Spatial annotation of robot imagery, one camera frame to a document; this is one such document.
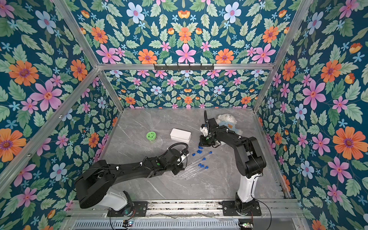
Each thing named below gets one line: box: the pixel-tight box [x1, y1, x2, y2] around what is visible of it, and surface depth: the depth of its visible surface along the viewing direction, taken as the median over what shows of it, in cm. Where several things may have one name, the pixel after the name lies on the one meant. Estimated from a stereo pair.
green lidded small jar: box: [146, 131, 157, 144], surface depth 100 cm
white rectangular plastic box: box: [169, 127, 192, 143], surface depth 101 cm
